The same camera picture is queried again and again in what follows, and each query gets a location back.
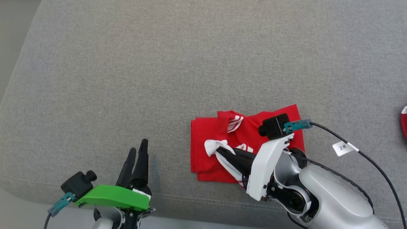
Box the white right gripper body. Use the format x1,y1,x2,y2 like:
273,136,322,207
242,133,295,202

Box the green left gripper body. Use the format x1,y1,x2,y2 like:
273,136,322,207
75,181,153,211

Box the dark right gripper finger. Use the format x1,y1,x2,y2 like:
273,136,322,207
223,147,257,160
216,149,255,180

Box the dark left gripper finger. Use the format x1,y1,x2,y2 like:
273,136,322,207
116,147,137,188
131,139,149,189

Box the red Bulls basketball jersey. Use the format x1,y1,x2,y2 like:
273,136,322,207
191,104,306,188

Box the red shorts with white stripe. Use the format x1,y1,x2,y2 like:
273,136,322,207
401,106,407,140

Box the grey fabric sofa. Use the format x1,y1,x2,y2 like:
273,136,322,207
0,0,407,229

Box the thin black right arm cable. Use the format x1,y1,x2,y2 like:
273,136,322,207
305,158,376,214

